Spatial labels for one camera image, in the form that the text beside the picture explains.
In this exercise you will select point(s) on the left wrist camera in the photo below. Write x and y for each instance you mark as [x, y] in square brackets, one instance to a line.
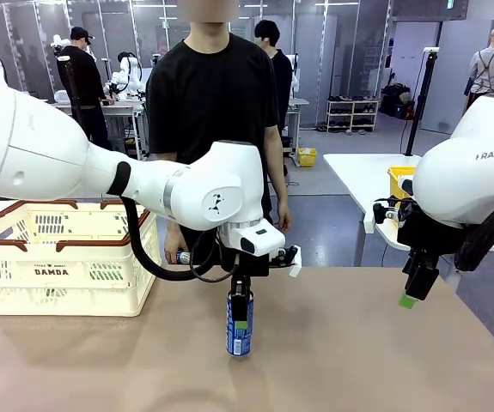
[291, 262]

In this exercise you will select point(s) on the grey background workbench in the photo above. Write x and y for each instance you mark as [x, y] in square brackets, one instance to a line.
[117, 107]
[300, 102]

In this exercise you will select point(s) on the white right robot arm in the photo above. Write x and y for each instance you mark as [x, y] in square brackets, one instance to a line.
[465, 180]

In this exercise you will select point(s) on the person's left hand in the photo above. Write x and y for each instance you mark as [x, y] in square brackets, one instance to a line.
[283, 214]

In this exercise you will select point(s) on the person's right hand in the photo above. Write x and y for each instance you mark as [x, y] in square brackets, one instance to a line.
[171, 246]

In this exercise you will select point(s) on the yellow plastic basket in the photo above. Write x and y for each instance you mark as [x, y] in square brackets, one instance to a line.
[397, 184]

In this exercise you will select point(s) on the small yellow crate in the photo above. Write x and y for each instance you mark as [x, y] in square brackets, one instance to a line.
[307, 158]

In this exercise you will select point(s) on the bystander with black cap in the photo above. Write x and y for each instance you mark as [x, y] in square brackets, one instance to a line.
[81, 81]

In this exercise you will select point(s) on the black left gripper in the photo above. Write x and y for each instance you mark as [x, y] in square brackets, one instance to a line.
[251, 267]

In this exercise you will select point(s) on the pile of black bags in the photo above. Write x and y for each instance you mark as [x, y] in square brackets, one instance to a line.
[394, 101]

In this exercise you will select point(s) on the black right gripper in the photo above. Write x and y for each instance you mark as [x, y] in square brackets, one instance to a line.
[422, 238]

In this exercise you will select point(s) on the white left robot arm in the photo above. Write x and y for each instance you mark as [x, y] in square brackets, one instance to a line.
[36, 141]

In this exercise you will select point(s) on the person's left forearm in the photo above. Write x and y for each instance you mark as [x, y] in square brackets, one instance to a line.
[277, 180]

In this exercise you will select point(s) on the person in black T-shirt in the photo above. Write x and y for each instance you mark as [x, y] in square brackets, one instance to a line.
[212, 98]

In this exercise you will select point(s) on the black tripod pole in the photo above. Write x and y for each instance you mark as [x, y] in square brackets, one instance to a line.
[422, 94]
[72, 88]

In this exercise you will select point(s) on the mannequin with grey apron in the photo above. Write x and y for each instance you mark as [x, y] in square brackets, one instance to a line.
[485, 73]

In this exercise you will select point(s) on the blue soda can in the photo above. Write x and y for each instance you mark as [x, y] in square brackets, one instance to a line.
[238, 343]
[183, 257]

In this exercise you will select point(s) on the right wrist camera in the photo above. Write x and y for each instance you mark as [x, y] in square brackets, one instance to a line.
[384, 212]

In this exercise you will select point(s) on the bystander with black hair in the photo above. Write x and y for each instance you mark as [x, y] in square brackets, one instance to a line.
[283, 73]

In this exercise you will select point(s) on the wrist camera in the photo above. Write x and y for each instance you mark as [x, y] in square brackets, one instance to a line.
[384, 212]
[291, 262]

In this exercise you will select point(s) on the white shoe rack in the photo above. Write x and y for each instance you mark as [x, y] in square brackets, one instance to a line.
[352, 113]

